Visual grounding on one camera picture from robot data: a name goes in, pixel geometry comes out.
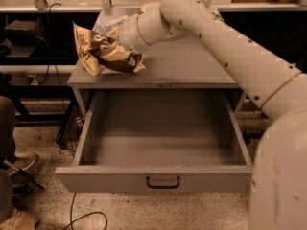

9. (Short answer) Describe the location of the black floor cable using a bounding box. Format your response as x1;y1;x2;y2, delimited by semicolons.
62;193;109;230

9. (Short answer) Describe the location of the black hanging cable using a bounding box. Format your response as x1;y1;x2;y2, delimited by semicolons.
35;3;67;113

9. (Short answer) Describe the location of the white ceramic bowl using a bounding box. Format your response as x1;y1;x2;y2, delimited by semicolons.
141;1;160;13

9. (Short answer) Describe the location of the clear plastic water bottle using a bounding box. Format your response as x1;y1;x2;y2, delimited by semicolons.
93;15;128;35

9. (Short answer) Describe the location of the black drawer handle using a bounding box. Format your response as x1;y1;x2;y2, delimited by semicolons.
146;176;180;190

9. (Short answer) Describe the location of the dark box on shelf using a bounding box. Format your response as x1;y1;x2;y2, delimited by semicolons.
4;20;38;46

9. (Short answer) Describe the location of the brown trouser leg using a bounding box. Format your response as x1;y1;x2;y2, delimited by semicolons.
0;96;16;163

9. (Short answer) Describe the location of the tan shoe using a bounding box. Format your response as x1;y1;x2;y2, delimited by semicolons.
6;152;37;176
0;209;39;230

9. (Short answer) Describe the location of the grey open drawer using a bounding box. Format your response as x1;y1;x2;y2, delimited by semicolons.
56;104;252;193

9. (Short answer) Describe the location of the brown chip bag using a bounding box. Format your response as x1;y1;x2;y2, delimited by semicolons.
73;24;145;76

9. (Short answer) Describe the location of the tan shoe lower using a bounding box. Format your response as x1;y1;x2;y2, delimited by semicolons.
0;209;39;230

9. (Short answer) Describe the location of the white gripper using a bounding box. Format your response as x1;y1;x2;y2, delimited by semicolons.
100;14;149;62

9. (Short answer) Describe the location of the tan shoe upper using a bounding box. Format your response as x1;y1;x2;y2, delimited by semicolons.
6;152;37;176

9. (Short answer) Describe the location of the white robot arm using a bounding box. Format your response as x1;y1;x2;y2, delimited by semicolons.
112;0;307;230

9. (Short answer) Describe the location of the grey metal cabinet counter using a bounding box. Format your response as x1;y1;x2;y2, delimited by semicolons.
67;6;257;117

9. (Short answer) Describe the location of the green chip bag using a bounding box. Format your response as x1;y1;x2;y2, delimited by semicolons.
211;12;225;23

